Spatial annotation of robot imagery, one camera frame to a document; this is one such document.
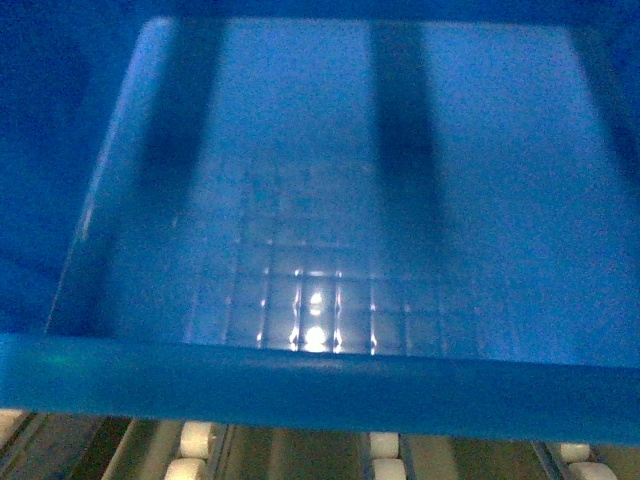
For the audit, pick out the large blue plastic crate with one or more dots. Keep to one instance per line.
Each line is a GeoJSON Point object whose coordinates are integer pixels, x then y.
{"type": "Point", "coordinates": [419, 216]}

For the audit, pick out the white roller track middle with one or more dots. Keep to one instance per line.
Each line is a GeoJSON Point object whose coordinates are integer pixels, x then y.
{"type": "Point", "coordinates": [385, 456]}

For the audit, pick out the white roller track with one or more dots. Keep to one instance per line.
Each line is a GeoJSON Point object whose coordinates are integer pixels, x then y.
{"type": "Point", "coordinates": [194, 449]}
{"type": "Point", "coordinates": [385, 456]}
{"type": "Point", "coordinates": [581, 466]}

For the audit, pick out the white roller track left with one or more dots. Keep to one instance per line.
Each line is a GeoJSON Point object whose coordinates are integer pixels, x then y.
{"type": "Point", "coordinates": [194, 449]}

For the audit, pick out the white roller track right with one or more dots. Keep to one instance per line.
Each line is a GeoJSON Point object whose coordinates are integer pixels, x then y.
{"type": "Point", "coordinates": [581, 466]}

